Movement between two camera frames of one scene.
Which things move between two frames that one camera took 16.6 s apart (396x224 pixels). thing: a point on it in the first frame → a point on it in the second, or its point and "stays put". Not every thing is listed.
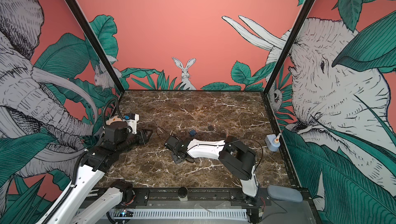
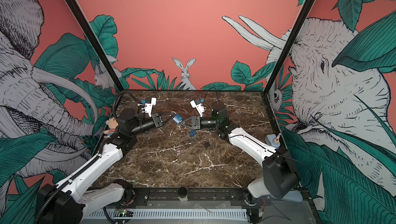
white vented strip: [231, 213] stays put
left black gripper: [143, 137] → [157, 119]
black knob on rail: [182, 193] stays put
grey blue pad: [284, 193] stays put
